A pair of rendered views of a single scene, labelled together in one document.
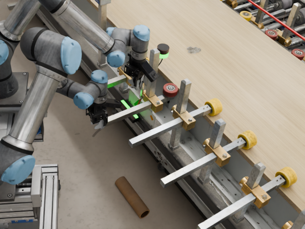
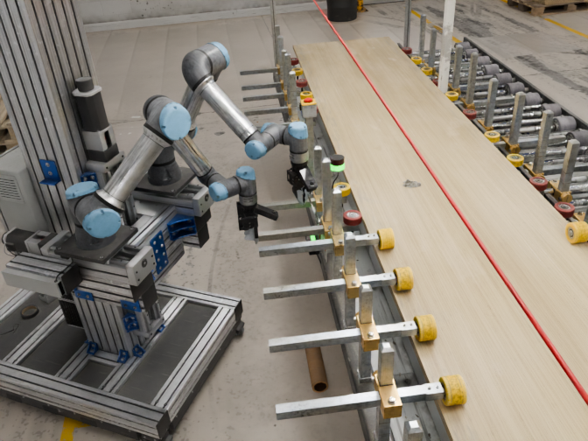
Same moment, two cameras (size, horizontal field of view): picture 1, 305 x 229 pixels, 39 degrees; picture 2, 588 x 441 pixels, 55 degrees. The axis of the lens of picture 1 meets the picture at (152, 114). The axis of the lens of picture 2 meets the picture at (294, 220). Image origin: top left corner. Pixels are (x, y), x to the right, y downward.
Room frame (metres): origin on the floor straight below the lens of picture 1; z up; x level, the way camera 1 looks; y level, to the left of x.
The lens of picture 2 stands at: (-0.10, -1.05, 2.22)
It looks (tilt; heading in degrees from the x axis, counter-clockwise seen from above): 33 degrees down; 35
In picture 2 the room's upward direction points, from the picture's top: 4 degrees counter-clockwise
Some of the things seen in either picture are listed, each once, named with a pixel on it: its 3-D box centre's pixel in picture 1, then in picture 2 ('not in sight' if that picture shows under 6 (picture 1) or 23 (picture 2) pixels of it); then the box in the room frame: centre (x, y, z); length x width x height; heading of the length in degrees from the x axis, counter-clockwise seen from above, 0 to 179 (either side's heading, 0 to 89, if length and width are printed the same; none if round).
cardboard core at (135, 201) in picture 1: (131, 196); (315, 363); (1.57, 0.06, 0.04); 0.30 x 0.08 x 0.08; 40
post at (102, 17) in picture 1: (101, 35); (311, 156); (2.06, 0.35, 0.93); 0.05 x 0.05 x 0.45; 40
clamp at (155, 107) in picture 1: (152, 100); (329, 227); (1.65, 0.01, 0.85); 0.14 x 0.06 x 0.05; 40
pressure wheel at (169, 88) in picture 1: (169, 94); (352, 224); (1.70, -0.08, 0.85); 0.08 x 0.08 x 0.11
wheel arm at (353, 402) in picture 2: not in sight; (366, 400); (0.83, -0.59, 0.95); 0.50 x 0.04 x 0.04; 130
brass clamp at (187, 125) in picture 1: (182, 116); (338, 240); (1.46, -0.15, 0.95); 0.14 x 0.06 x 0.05; 40
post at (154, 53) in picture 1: (150, 86); (326, 208); (1.67, 0.03, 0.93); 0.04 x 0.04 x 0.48; 40
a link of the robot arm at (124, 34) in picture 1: (118, 38); (274, 135); (1.55, 0.20, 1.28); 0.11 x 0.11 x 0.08; 4
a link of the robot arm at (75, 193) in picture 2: not in sight; (86, 201); (0.91, 0.59, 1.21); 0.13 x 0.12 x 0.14; 69
